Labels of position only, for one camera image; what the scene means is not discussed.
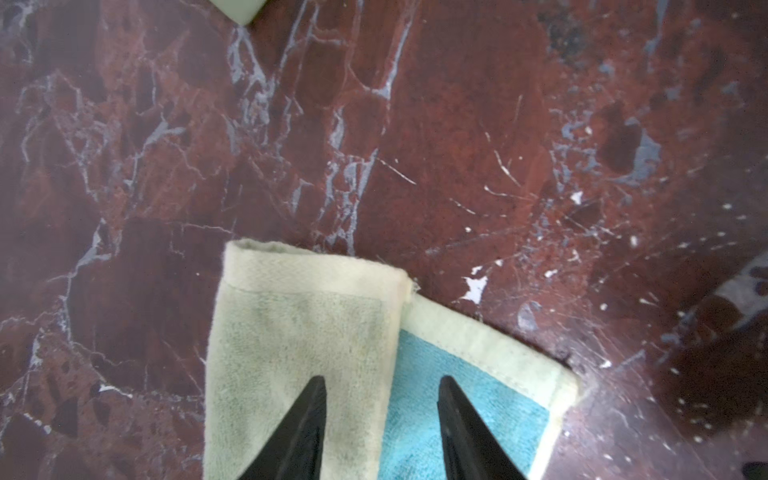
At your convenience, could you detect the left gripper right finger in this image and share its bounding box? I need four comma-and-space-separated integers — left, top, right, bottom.
437, 376, 526, 480

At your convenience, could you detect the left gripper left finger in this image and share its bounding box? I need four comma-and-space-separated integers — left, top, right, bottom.
239, 376, 327, 480

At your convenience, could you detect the teal and yellow towel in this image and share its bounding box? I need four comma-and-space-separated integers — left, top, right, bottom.
203, 239, 579, 479

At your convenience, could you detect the green plastic basket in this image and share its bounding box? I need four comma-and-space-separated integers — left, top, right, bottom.
210, 0, 267, 26

